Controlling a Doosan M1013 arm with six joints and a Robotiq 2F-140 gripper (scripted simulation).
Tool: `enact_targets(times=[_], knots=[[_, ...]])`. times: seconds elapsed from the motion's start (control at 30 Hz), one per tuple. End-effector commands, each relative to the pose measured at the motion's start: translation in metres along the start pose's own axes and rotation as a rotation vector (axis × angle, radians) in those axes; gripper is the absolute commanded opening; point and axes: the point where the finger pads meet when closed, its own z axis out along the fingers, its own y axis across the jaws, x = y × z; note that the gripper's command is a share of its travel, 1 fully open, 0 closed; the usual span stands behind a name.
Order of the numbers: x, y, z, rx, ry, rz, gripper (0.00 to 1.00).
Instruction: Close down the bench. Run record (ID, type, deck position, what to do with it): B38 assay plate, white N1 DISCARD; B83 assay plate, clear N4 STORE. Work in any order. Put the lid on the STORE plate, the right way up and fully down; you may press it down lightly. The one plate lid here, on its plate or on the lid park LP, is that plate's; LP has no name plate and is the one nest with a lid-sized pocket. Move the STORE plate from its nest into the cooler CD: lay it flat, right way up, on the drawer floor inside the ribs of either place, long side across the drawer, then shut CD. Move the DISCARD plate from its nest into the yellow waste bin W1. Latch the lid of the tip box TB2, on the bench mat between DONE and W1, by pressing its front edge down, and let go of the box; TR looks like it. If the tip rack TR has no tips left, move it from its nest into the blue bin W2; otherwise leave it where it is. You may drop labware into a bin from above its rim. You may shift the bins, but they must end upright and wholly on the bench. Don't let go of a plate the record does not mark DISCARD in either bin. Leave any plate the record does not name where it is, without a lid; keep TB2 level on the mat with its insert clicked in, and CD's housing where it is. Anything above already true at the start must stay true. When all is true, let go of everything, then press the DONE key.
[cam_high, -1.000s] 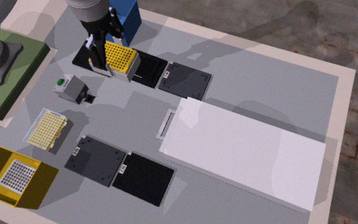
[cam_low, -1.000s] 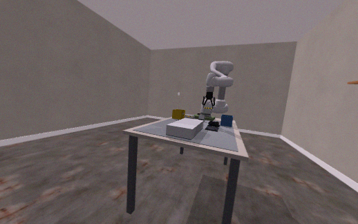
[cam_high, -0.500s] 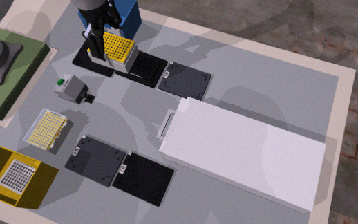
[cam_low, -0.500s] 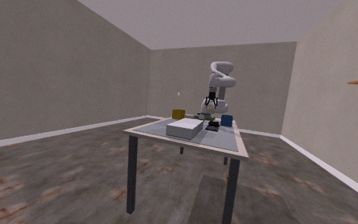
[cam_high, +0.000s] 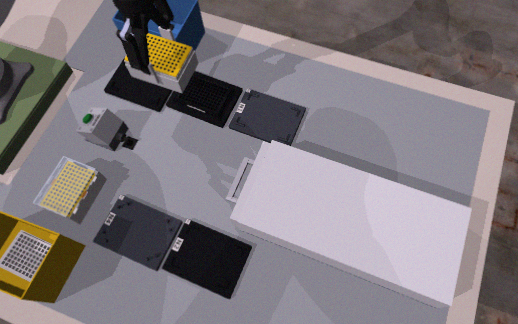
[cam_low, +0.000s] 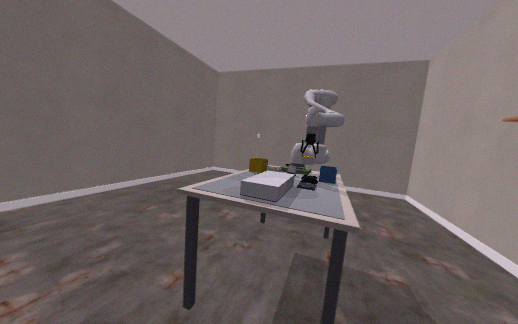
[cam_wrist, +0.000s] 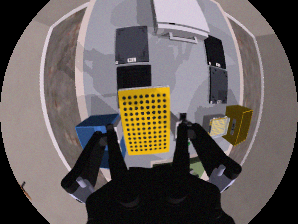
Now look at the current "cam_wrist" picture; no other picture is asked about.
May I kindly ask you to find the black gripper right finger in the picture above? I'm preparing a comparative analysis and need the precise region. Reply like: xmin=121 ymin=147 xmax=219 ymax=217
xmin=165 ymin=111 xmax=242 ymax=203

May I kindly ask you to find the yellow waste bin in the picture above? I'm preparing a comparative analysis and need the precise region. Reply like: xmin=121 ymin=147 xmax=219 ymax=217
xmin=222 ymin=105 xmax=253 ymax=146

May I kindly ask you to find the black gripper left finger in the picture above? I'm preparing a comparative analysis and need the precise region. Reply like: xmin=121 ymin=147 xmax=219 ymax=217
xmin=61 ymin=115 xmax=140 ymax=207

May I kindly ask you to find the grey bench mat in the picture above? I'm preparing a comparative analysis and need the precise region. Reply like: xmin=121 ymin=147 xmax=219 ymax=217
xmin=83 ymin=0 xmax=240 ymax=170

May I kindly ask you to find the black multiwell plate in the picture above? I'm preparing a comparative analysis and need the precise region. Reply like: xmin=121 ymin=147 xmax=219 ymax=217
xmin=121 ymin=69 xmax=146 ymax=89

